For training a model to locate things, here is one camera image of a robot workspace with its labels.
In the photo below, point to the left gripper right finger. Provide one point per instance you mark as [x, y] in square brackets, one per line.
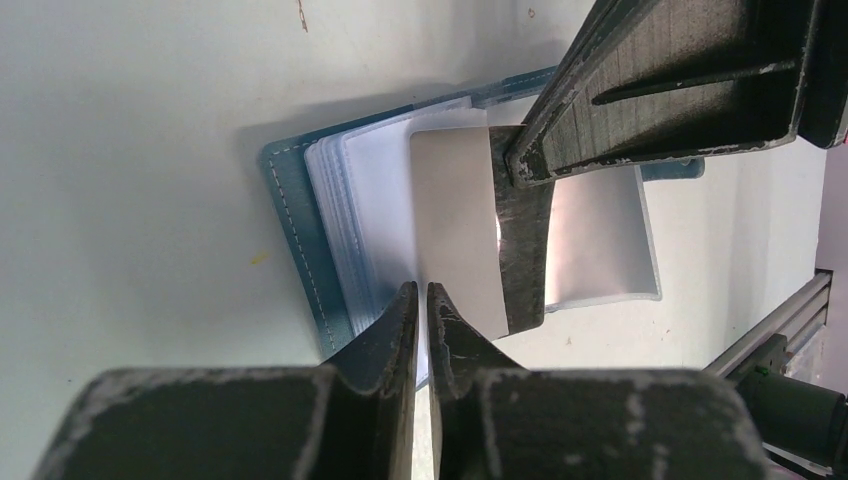
[493, 419]

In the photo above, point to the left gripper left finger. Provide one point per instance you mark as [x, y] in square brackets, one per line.
[349, 417]

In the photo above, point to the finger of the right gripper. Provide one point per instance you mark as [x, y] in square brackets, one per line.
[647, 82]
[523, 215]

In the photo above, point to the grey credit card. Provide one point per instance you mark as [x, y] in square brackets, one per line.
[456, 226]

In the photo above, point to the blue leather card holder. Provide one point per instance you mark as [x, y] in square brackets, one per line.
[600, 247]

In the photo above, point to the aluminium frame rail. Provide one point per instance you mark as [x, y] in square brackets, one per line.
[779, 338]

